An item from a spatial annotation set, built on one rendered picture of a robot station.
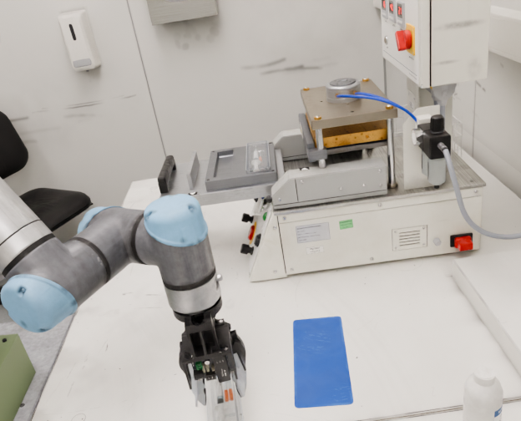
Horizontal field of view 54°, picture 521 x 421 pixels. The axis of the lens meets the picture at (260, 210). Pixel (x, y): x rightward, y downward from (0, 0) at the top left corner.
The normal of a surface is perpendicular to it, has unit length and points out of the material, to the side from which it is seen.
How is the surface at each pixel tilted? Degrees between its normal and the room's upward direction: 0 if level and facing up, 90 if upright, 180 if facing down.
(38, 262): 56
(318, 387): 0
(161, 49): 90
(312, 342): 0
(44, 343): 0
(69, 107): 90
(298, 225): 90
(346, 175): 90
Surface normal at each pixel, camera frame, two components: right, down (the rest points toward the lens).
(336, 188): 0.02, 0.45
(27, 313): -0.44, 0.46
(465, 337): -0.14, -0.88
